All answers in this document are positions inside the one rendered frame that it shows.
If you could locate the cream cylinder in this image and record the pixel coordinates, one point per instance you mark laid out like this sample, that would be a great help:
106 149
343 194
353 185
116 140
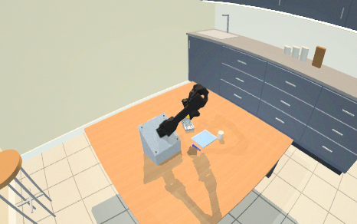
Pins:
220 134

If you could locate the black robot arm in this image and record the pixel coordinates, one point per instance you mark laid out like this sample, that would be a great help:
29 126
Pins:
197 101

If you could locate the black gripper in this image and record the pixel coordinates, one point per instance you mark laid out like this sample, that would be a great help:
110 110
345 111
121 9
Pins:
194 113

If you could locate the light blue mat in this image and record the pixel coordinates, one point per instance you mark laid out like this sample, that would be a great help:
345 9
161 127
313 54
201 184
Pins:
204 138

